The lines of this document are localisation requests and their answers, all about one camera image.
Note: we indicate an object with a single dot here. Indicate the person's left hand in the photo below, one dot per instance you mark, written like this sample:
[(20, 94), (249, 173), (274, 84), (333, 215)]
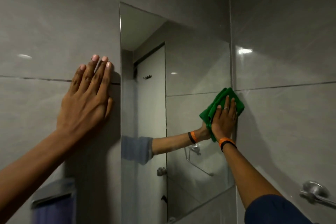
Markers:
[(82, 111)]

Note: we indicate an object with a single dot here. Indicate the person's right hand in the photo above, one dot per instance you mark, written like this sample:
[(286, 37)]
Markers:
[(223, 124)]

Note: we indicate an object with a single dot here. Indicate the person's left middle finger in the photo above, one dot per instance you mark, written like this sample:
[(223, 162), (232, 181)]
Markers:
[(99, 75)]

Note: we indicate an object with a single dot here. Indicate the person's right little finger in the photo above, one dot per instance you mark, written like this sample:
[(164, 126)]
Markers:
[(236, 116)]

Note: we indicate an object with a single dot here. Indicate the person's right middle finger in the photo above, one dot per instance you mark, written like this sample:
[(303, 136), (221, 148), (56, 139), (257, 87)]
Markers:
[(226, 103)]

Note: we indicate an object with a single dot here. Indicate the person's right thumb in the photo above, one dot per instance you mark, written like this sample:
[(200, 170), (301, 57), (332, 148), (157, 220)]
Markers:
[(212, 122)]

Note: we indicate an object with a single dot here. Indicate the person's left thumb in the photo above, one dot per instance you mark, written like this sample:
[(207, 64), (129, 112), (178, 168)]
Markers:
[(109, 108)]

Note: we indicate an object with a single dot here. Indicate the person's left little finger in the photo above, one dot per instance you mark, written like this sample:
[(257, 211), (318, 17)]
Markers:
[(78, 78)]

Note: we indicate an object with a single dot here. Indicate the green microfibre cleaning cloth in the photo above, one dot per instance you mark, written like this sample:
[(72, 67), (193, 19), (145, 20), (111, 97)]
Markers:
[(214, 105)]

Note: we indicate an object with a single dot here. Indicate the person's right forearm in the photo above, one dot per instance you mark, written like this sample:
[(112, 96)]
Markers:
[(246, 174)]

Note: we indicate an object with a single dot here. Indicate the person's left forearm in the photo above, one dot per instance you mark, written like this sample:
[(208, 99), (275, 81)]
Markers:
[(34, 168)]

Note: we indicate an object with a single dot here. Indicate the orange wristband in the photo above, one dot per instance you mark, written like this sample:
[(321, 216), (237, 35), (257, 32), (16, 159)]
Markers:
[(226, 140)]

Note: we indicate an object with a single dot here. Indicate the black wristband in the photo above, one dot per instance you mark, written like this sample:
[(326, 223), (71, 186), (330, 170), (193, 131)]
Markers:
[(227, 146)]

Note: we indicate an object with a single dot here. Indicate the dark blue sleeve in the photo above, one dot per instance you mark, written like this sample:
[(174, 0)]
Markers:
[(275, 212)]

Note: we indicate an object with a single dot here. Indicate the frameless wall mirror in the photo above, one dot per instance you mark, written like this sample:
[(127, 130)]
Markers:
[(181, 74)]

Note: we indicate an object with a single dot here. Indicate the wall soap dispenser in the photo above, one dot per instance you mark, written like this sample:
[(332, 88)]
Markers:
[(53, 202)]

